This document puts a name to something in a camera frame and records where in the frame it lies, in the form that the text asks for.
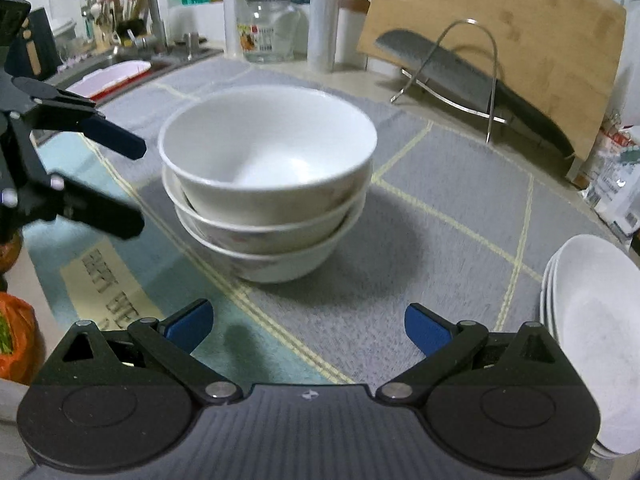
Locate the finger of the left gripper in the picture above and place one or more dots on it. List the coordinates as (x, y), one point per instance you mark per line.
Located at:
(100, 130)
(100, 209)

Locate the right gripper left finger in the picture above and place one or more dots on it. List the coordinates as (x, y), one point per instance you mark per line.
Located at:
(109, 400)

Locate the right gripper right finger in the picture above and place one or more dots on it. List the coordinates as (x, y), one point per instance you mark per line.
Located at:
(495, 400)

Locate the white plate with stain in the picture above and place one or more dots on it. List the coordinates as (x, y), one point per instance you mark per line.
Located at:
(591, 299)

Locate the white ceramic bowl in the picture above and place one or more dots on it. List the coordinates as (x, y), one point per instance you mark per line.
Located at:
(268, 154)

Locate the white bowl pink flowers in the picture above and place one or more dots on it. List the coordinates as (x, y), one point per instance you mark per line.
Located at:
(257, 240)

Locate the white bowl floral outside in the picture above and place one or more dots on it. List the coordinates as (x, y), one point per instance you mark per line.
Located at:
(280, 268)

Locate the chrome kitchen faucet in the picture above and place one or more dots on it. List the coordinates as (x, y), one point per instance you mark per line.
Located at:
(157, 40)

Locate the red white plastic basin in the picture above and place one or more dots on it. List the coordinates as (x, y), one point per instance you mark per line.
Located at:
(104, 81)

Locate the stainless steel sink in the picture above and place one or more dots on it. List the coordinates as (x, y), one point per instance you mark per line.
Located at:
(160, 65)

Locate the orange plastic bag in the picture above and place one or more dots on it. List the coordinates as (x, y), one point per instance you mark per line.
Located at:
(19, 340)

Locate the black air fryer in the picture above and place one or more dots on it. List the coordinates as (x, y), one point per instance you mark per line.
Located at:
(33, 53)

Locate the glass jar green lid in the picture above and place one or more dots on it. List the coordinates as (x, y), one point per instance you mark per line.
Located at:
(267, 30)

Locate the grey checked table mat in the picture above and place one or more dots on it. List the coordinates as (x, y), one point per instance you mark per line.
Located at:
(448, 222)

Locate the white plastic food bag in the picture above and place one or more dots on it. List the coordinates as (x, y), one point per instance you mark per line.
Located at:
(612, 171)

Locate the white plastic wrap roll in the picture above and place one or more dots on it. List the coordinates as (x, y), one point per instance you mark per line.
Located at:
(322, 34)

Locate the bamboo cutting board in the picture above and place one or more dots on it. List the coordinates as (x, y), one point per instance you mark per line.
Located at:
(561, 56)

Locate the metal wire knife stand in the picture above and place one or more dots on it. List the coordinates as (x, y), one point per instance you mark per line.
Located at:
(426, 60)

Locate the cleaver with black handle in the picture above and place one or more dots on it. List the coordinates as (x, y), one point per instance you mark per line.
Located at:
(522, 110)

